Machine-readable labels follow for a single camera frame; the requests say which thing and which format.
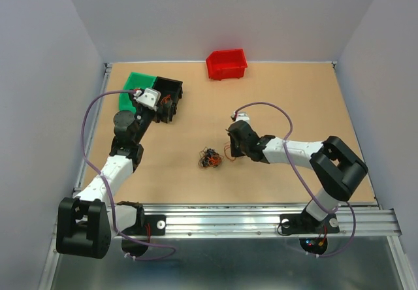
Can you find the red plastic bin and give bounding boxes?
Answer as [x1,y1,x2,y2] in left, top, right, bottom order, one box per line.
[206,48,248,80]

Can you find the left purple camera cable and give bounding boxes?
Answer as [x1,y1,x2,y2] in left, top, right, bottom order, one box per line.
[80,89,176,261]

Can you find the black and orange cables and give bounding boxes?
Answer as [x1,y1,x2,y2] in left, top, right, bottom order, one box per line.
[197,146,225,169]

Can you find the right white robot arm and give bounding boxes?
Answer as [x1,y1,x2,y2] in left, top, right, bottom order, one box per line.
[227,120,368,235]

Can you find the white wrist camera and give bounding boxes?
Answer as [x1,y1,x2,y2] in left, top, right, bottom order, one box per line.
[133,88,161,112]
[231,110,250,124]

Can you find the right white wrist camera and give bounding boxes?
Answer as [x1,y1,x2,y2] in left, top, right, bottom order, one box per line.
[231,110,250,124]

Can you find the aluminium mounting rail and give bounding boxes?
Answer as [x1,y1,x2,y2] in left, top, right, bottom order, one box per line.
[117,204,401,238]

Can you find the aluminium table side frame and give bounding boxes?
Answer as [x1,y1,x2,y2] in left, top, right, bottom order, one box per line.
[72,63,113,197]

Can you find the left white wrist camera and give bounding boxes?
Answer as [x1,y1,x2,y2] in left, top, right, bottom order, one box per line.
[133,88,161,112]

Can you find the green plastic bin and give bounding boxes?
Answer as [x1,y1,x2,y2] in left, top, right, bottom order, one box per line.
[118,72,157,113]

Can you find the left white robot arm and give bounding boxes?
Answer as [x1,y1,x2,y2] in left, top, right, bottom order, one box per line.
[56,103,156,260]

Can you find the black plastic bin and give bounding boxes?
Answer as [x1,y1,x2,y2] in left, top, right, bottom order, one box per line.
[153,76,183,115]

